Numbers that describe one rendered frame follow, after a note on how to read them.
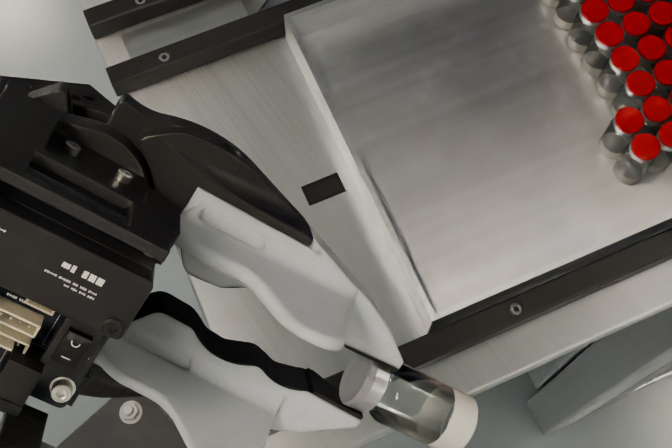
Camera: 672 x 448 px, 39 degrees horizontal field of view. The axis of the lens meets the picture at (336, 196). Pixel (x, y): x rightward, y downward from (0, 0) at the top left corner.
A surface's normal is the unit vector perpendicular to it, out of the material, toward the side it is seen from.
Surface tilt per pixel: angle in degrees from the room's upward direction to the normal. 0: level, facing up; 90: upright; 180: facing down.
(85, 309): 43
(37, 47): 0
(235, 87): 0
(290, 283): 59
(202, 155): 49
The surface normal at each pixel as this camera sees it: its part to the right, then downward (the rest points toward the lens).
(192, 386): 0.57, -0.78
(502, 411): 0.00, -0.37
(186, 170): 0.15, 0.35
